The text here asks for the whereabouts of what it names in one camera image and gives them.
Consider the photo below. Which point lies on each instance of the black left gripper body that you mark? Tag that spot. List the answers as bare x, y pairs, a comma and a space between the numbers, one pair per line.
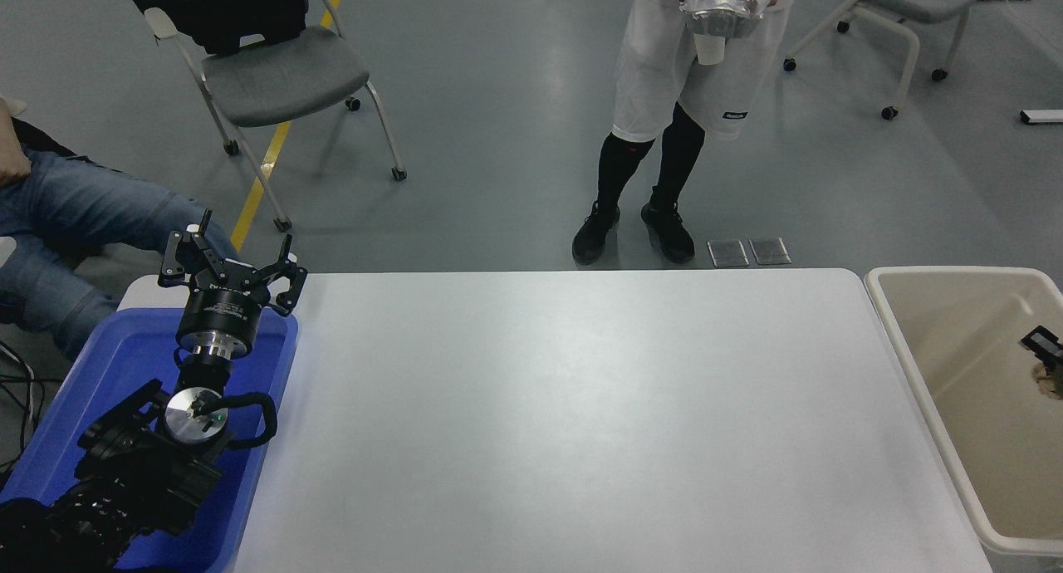
220, 307

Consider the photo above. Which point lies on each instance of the tan paper ball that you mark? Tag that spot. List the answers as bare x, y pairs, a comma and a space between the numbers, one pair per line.
1045, 380

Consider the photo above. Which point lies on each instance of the white paper cup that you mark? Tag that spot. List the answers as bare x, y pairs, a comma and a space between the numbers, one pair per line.
710, 50

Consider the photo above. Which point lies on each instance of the silver foil tray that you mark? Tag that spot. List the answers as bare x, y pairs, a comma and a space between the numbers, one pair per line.
727, 4

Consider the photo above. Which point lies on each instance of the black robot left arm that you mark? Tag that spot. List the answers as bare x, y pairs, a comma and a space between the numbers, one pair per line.
141, 465

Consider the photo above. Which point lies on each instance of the person's hand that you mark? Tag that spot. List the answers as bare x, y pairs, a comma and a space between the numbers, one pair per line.
12, 162

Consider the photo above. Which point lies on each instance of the white side table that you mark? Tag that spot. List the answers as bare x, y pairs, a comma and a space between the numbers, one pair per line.
145, 291

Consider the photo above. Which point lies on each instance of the large pale bin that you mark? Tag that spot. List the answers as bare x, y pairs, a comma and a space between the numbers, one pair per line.
972, 390

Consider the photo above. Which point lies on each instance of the blue plastic tray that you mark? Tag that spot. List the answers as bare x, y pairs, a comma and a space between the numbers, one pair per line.
108, 349

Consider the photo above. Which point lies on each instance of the person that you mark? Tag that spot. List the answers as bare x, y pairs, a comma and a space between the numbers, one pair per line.
656, 83
83, 208

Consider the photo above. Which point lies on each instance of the white flat bar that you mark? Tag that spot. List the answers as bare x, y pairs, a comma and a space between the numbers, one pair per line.
1042, 116

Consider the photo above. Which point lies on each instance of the black padded jacket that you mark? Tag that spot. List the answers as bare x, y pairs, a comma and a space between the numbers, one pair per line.
216, 8

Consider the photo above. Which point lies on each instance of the grey metal floor plate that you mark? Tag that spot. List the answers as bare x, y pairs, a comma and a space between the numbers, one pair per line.
769, 251
727, 253

